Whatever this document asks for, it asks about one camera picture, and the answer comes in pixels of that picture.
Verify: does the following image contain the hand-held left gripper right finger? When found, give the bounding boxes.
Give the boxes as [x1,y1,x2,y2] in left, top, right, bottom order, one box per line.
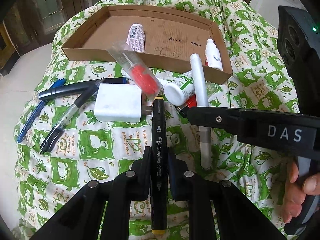
[167,147,288,240]

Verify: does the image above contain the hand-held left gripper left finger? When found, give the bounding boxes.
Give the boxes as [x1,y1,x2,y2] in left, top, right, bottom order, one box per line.
[29,146,153,240]

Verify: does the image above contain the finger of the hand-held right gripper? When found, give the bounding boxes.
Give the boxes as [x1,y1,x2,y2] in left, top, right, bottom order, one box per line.
[187,106,242,135]

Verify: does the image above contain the long white pen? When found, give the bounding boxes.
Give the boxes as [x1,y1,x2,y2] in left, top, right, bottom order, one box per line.
[190,53,213,170]

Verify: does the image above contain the black art marker yellow ends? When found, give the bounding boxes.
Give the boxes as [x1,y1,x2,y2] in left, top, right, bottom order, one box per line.
[151,96,167,234]

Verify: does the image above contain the white medicine bottle green label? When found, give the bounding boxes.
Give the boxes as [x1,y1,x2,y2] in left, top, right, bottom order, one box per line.
[164,70,197,106]

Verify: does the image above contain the white charger adapter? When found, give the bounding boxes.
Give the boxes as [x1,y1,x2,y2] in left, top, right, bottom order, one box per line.
[94,83,153,123]

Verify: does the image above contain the red screwdriver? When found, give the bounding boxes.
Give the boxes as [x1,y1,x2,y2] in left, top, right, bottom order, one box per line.
[107,42,160,97]

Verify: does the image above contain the brown cardboard box tray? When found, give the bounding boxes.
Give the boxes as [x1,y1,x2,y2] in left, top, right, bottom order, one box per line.
[61,5,233,85]

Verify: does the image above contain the clear gel pen black cap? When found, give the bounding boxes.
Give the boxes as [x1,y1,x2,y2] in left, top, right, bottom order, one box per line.
[40,87,99,155]

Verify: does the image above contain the person's right hand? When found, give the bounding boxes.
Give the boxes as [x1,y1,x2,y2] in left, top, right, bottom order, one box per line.
[284,160,320,224]

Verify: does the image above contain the small red black object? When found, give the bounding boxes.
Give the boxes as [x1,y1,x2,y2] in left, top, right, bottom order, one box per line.
[178,97,198,117]

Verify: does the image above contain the green white printed blanket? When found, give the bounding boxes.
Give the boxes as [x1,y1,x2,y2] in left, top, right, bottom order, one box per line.
[14,0,304,240]

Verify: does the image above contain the small white bottle red label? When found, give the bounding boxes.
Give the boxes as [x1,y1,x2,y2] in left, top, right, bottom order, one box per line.
[204,39,223,71]

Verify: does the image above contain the white tube pink label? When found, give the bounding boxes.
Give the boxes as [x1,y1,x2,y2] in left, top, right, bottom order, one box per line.
[127,24,146,53]

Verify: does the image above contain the black marker blue end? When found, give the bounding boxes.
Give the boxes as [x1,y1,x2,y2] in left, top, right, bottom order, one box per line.
[38,77,130,100]

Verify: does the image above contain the blue marker pen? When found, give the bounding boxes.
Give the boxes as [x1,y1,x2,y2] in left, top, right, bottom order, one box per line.
[17,78,67,143]

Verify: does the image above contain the wooden glass door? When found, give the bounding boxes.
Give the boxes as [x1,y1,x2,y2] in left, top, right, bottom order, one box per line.
[5,0,105,55]

